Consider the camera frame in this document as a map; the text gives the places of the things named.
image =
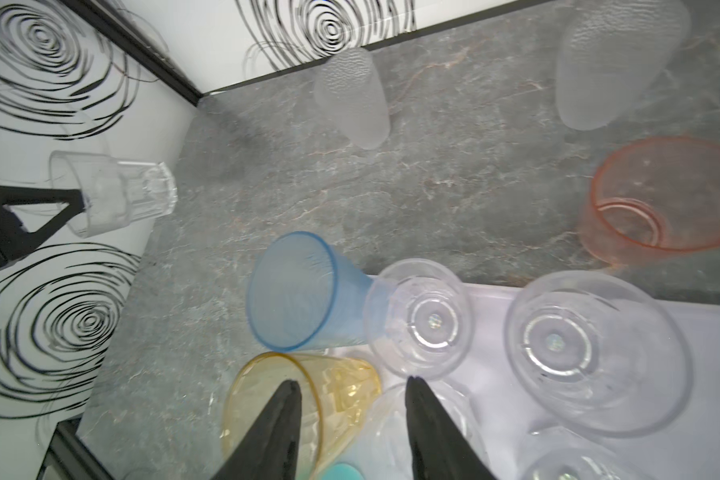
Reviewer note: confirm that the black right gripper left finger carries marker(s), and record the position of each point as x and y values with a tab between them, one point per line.
269	449

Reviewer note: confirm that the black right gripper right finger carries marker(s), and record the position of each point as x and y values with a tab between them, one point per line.
438	449

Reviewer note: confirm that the clear faceted glass tumbler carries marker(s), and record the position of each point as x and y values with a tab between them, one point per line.
381	450

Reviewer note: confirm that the teal translucent cup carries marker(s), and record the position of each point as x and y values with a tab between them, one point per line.
341	471

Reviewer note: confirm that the amber translucent cup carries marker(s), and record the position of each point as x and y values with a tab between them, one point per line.
336	393

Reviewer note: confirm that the clear glass front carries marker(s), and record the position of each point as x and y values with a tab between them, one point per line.
558	453

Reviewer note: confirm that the blue translucent tall cup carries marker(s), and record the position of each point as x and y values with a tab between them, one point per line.
304	295

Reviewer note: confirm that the clear dimpled glass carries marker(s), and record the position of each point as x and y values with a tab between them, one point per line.
598	353

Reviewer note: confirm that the lilac plastic tray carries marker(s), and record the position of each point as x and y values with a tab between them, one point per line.
686	448

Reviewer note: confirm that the pink translucent cup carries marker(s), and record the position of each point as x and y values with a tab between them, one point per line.
654	199

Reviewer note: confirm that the frosted white cup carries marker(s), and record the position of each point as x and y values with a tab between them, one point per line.
349	91

